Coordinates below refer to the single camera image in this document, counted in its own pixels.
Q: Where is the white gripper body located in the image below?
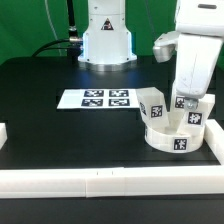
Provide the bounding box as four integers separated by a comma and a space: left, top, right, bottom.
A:
153, 31, 223, 99

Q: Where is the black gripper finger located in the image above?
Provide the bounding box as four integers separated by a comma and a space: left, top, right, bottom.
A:
184, 97, 199, 110

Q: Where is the white round stool seat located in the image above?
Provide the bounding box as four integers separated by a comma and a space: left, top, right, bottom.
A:
145, 126, 204, 153

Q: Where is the white sheet with tags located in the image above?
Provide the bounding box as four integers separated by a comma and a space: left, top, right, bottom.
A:
57, 89, 139, 109

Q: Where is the white right fence rail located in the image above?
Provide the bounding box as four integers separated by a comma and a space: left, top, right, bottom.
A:
204, 119, 224, 166

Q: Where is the white fence rail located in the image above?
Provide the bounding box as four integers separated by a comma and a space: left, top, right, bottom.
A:
0, 123, 7, 150
204, 119, 224, 166
0, 165, 224, 198

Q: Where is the white front fence rail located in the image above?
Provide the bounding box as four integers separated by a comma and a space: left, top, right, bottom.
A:
0, 165, 224, 198

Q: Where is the black cable at base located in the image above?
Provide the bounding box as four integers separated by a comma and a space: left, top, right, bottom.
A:
31, 0, 84, 58

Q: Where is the grey thin cable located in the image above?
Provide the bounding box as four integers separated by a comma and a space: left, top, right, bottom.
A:
44, 0, 64, 57

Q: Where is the white left fence rail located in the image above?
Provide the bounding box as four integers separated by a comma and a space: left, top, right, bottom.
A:
0, 123, 7, 150

